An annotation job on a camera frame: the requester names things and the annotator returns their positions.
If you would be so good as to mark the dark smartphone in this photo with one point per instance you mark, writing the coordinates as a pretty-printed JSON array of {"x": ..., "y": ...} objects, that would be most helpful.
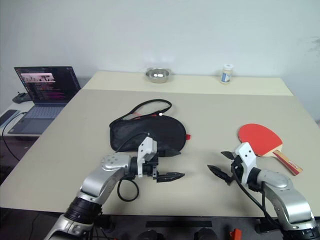
[{"x": 7, "y": 117}]

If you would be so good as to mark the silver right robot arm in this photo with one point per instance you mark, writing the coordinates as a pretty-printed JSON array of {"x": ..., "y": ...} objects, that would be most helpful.
[{"x": 287, "y": 200}]

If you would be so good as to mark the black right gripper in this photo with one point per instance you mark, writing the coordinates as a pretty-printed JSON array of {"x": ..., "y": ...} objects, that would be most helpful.
[{"x": 237, "y": 172}]

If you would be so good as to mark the black handheld controller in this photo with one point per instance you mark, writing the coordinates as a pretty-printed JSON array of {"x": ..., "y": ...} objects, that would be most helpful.
[{"x": 22, "y": 98}]

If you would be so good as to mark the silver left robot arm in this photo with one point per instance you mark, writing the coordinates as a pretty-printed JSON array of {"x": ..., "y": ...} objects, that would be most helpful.
[{"x": 97, "y": 180}]

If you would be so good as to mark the dark rounded shape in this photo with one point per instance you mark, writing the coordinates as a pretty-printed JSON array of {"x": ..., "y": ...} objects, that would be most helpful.
[{"x": 206, "y": 235}]

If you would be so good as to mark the open grey laptop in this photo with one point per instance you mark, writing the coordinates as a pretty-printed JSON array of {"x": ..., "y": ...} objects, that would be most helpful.
[{"x": 45, "y": 80}]

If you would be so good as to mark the stainless steel bowl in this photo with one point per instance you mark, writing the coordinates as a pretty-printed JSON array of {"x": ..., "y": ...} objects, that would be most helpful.
[{"x": 158, "y": 76}]

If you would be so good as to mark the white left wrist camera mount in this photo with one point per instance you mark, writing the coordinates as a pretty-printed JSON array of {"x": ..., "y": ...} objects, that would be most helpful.
[{"x": 146, "y": 147}]

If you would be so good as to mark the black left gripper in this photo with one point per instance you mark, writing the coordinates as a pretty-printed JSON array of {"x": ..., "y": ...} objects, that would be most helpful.
[{"x": 152, "y": 169}]

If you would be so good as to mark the black pouch with strap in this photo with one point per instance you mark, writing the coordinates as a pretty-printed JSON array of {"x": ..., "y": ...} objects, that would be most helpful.
[{"x": 130, "y": 130}]

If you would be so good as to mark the small red block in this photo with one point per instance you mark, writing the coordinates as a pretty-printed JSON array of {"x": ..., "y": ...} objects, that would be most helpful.
[{"x": 235, "y": 235}]

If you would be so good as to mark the white plastic bottle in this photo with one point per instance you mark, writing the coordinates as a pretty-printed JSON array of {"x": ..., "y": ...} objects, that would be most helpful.
[{"x": 226, "y": 75}]

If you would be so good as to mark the red table tennis paddle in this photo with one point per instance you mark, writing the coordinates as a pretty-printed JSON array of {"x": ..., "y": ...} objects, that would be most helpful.
[{"x": 257, "y": 137}]

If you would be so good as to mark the white side desk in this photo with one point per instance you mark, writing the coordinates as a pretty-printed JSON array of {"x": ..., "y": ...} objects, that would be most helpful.
[{"x": 5, "y": 106}]

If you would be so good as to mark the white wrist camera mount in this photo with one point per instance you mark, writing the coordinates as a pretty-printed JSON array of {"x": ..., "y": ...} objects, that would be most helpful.
[
  {"x": 146, "y": 147},
  {"x": 246, "y": 152}
]

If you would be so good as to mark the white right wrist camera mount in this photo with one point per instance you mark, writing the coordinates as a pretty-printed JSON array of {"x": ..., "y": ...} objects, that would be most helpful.
[{"x": 246, "y": 152}]

